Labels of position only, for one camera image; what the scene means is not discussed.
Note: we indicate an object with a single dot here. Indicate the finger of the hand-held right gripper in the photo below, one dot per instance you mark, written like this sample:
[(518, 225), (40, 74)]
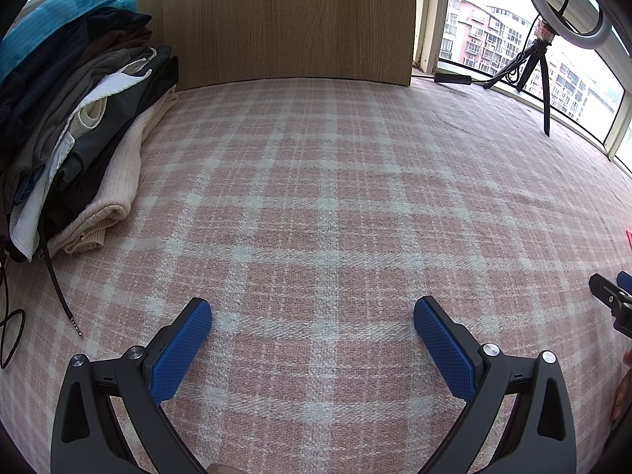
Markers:
[(626, 280), (612, 301)]

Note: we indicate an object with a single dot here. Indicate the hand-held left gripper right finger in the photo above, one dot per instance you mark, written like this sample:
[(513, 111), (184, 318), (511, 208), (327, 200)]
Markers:
[(444, 350)]

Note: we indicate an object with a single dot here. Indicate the pink dress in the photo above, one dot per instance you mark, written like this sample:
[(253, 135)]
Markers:
[(629, 239)]

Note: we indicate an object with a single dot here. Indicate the pink plaid mat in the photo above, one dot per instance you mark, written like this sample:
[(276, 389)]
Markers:
[(316, 182)]

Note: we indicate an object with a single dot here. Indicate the black tripod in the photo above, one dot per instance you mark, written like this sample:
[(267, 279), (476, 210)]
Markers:
[(535, 59)]

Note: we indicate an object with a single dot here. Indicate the person's right hand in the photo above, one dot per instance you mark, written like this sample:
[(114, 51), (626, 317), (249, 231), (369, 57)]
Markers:
[(623, 390)]

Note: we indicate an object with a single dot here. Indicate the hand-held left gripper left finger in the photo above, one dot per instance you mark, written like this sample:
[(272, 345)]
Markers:
[(180, 350)]

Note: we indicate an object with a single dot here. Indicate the stack of folded clothes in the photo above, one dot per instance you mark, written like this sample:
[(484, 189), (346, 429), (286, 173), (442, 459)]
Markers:
[(74, 108)]

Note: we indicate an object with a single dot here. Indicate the white window frame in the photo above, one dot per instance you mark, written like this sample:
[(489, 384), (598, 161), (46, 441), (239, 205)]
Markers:
[(432, 15)]

